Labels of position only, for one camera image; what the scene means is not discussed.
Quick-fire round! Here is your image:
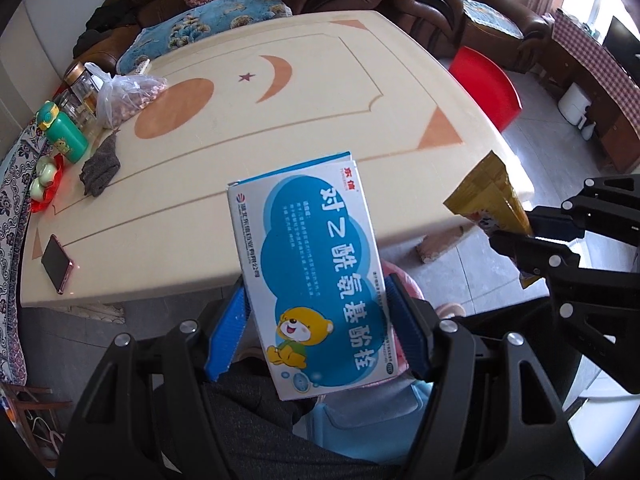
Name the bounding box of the yellow snack wrapper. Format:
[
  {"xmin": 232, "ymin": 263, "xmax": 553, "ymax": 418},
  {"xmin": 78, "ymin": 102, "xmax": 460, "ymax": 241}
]
[{"xmin": 442, "ymin": 149, "xmax": 542, "ymax": 290}]

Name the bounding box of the blue white medicine box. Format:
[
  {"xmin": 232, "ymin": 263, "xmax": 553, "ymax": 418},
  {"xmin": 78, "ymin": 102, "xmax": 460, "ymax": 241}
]
[{"xmin": 228, "ymin": 152, "xmax": 401, "ymax": 401}]

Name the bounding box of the white appliance on floor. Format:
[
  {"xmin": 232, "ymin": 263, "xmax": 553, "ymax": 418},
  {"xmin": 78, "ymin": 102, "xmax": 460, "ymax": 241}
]
[{"xmin": 558, "ymin": 84, "xmax": 591, "ymax": 129}]

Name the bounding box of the red plastic stool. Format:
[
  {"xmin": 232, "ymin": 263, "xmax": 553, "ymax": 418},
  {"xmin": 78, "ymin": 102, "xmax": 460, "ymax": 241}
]
[{"xmin": 448, "ymin": 47, "xmax": 522, "ymax": 132}]

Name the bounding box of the black smartphone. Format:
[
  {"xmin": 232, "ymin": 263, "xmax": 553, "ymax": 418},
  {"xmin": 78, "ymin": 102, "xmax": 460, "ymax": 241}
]
[{"xmin": 41, "ymin": 234, "xmax": 75, "ymax": 295}]

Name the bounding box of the checkered cloth side table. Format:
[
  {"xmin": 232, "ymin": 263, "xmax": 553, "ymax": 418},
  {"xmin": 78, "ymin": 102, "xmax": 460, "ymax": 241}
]
[{"xmin": 539, "ymin": 10, "xmax": 640, "ymax": 174}]

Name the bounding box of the grey cloth rag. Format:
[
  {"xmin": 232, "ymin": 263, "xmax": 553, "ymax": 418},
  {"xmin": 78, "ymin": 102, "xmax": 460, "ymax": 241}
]
[{"xmin": 79, "ymin": 132, "xmax": 120, "ymax": 197}]

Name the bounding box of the red plate with apples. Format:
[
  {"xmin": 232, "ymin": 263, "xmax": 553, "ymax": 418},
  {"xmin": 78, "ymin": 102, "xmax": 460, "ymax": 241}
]
[{"xmin": 29, "ymin": 154, "xmax": 65, "ymax": 214}]

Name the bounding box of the teal seat pad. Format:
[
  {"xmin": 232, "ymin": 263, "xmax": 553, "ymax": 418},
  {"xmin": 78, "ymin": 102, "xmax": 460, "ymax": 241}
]
[{"xmin": 463, "ymin": 0, "xmax": 524, "ymax": 40}]

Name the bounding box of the green kids water bottle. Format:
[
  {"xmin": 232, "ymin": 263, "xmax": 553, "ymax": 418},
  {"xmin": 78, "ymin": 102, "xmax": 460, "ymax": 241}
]
[{"xmin": 36, "ymin": 101, "xmax": 88, "ymax": 164}]

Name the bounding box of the brown leather armchair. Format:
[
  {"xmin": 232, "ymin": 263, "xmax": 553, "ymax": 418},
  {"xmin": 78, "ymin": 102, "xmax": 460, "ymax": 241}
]
[{"xmin": 393, "ymin": 0, "xmax": 551, "ymax": 73}]

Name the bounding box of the clear bag of peanuts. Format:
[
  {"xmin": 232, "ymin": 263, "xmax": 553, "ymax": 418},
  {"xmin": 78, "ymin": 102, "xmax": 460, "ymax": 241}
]
[{"xmin": 85, "ymin": 62, "xmax": 168, "ymax": 129}]

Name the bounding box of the patterned sofa cover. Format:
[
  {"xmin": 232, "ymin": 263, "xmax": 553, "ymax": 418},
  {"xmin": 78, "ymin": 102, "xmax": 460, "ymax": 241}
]
[{"xmin": 0, "ymin": 120, "xmax": 48, "ymax": 386}]

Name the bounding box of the glass tea bottle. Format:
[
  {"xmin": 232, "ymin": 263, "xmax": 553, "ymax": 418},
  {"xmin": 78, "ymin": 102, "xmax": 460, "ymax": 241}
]
[{"xmin": 54, "ymin": 62, "xmax": 98, "ymax": 131}]

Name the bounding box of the blue floral blanket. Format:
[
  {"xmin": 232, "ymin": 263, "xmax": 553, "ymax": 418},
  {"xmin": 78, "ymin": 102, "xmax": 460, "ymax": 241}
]
[{"xmin": 116, "ymin": 0, "xmax": 293, "ymax": 75}]

